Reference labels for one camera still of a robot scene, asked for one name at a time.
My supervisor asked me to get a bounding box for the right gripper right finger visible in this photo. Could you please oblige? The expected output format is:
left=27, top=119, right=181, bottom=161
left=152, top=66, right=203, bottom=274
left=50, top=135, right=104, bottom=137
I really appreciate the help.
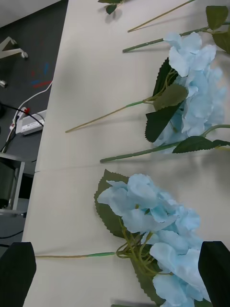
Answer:
left=197, top=240, right=230, bottom=307

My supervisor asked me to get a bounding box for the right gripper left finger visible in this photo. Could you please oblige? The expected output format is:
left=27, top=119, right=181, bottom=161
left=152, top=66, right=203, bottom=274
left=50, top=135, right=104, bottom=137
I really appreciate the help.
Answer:
left=0, top=241, right=37, bottom=307

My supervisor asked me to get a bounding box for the pale blue flower green stem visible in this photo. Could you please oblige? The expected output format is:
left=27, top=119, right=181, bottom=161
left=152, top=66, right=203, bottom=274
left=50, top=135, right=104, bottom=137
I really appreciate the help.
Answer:
left=65, top=32, right=228, bottom=154
left=34, top=168, right=213, bottom=307
left=127, top=0, right=196, bottom=33

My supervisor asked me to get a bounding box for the red rose with green stem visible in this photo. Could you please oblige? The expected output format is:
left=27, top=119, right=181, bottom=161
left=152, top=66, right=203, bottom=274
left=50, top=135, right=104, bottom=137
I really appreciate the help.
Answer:
left=122, top=6, right=230, bottom=54
left=100, top=124, right=230, bottom=164

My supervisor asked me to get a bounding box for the grey metal stand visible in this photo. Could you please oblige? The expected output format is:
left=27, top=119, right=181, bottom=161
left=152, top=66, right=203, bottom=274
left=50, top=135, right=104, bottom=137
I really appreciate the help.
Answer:
left=0, top=153, right=27, bottom=218

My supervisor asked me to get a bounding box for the grey power adapter box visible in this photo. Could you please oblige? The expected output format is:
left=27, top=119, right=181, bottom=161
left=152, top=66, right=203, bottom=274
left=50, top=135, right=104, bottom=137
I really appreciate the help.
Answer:
left=15, top=109, right=47, bottom=136

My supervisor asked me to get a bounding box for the white power strip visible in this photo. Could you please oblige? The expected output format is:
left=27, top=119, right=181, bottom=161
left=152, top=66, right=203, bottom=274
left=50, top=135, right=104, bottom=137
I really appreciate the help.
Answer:
left=9, top=106, right=31, bottom=132

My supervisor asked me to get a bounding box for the white wheeled stand base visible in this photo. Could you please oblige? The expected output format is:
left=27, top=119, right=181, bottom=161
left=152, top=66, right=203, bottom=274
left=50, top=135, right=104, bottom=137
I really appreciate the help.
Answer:
left=0, top=36, right=29, bottom=59

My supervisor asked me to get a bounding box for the green leaf twig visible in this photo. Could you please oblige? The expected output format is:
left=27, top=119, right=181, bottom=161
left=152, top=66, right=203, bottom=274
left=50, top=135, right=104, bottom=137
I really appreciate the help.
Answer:
left=97, top=0, right=126, bottom=15

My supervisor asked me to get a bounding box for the black floor cable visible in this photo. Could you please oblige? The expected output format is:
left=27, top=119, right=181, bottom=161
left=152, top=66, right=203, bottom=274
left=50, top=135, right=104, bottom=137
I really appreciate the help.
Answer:
left=0, top=102, right=45, bottom=127

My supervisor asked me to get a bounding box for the white floor cable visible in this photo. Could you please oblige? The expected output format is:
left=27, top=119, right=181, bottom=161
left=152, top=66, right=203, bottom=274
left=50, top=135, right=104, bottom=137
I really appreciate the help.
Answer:
left=16, top=81, right=53, bottom=116

